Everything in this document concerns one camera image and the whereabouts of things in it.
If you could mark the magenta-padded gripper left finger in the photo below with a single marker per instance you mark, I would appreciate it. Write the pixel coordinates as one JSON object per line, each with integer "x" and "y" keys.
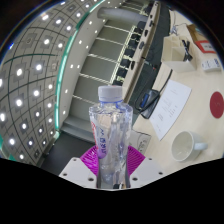
{"x": 76, "y": 170}

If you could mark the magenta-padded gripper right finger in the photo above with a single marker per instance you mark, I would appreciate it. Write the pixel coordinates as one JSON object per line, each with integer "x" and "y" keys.
{"x": 147, "y": 170}

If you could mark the clear plastic water bottle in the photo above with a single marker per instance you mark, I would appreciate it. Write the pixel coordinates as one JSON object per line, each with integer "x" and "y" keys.
{"x": 110, "y": 133}

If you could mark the white ceramic mug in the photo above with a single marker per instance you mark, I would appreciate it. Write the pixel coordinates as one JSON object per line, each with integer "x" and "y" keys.
{"x": 183, "y": 148}

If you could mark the printed white paper sheet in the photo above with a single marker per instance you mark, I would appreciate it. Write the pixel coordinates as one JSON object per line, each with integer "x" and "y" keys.
{"x": 171, "y": 108}

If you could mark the black desk phone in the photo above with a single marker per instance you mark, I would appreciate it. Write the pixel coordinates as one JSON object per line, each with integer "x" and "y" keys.
{"x": 149, "y": 103}

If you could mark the flat round red coaster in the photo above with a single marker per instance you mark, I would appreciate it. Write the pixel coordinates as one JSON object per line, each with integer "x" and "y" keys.
{"x": 217, "y": 105}

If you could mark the group of ceiling lights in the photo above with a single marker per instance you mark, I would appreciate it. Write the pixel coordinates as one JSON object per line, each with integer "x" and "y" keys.
{"x": 38, "y": 66}

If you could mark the row of black office chairs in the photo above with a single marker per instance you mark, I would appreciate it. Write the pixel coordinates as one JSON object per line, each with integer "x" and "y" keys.
{"x": 128, "y": 56}

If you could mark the long curved conference desk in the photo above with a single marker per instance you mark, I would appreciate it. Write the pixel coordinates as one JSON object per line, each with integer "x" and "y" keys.
{"x": 153, "y": 50}

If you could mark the white remote control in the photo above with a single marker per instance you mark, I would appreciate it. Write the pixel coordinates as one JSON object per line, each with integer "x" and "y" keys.
{"x": 211, "y": 65}

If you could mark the black stapler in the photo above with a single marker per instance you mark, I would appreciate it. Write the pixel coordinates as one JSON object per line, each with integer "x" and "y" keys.
{"x": 187, "y": 50}

